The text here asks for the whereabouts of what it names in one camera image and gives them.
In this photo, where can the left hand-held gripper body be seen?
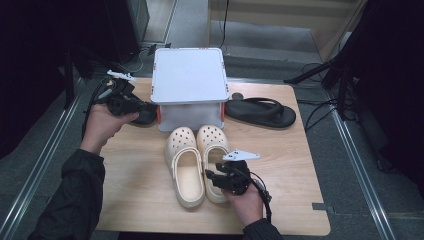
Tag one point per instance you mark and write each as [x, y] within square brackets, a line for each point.
[123, 100]

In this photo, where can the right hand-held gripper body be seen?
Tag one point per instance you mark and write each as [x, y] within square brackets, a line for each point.
[235, 180]

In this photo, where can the black flip-flop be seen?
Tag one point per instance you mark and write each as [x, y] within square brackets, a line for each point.
[266, 118]
[148, 118]

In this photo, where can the cream perforated clog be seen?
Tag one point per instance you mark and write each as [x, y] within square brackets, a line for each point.
[211, 136]
[186, 176]

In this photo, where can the white plastic shoe box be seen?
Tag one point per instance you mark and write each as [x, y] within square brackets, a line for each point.
[188, 75]

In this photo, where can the person's right hand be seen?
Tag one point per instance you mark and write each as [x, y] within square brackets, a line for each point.
[246, 206]

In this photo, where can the person's left hand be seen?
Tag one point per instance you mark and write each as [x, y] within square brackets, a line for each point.
[100, 128]

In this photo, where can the black metal stand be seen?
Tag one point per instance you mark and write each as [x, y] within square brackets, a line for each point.
[70, 80]

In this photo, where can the dark cabinet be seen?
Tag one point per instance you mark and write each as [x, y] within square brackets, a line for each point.
[126, 30]

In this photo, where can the dark round table grommet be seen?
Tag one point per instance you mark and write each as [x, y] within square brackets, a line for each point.
[237, 96]

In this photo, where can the grey tape strip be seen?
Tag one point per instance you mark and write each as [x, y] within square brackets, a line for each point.
[321, 206]

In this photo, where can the black curtain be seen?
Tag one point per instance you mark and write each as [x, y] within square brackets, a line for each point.
[33, 66]
[393, 83]

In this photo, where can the black tripod stand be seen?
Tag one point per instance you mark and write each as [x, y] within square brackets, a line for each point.
[316, 71]

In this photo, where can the metal floor rail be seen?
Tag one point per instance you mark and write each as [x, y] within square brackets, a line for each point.
[360, 166]
[40, 166]

